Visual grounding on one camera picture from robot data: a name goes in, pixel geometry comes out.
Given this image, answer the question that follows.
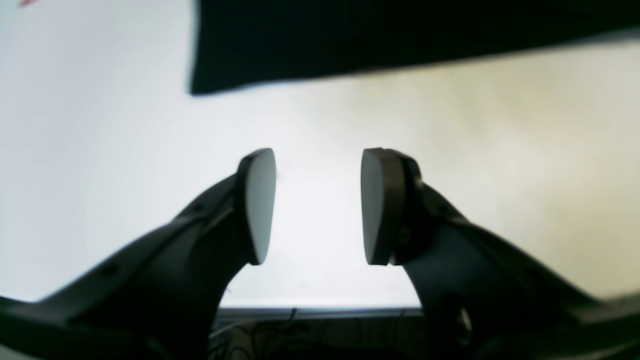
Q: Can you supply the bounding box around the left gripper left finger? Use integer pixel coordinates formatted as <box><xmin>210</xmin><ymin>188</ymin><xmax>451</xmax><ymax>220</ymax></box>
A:
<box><xmin>0</xmin><ymin>148</ymin><xmax>277</xmax><ymax>360</ymax></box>

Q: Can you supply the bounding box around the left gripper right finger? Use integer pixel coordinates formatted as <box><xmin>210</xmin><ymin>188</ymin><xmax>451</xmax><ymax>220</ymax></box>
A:
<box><xmin>360</xmin><ymin>148</ymin><xmax>640</xmax><ymax>360</ymax></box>

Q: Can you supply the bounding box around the black T-shirt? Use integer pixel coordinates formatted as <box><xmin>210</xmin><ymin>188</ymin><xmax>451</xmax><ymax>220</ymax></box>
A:
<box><xmin>189</xmin><ymin>0</ymin><xmax>639</xmax><ymax>96</ymax></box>

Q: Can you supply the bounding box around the red triangle warning sticker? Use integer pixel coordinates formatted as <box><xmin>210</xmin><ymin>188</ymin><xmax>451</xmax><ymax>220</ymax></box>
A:
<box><xmin>18</xmin><ymin>0</ymin><xmax>38</xmax><ymax>8</ymax></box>

